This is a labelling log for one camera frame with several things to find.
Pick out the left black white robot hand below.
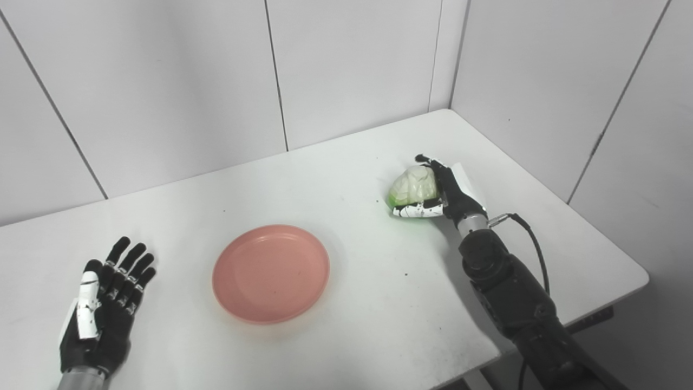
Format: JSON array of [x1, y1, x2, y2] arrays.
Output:
[[58, 236, 157, 379]]

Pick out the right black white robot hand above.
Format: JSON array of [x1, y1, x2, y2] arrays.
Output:
[[392, 154, 488, 227]]

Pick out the green white toy cabbage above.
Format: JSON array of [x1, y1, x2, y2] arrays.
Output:
[[385, 166, 440, 207]]

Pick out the pink round plate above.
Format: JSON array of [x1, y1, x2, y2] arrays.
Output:
[[212, 225, 331, 325]]

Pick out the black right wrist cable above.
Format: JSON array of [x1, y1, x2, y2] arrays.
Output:
[[488, 213, 551, 296]]

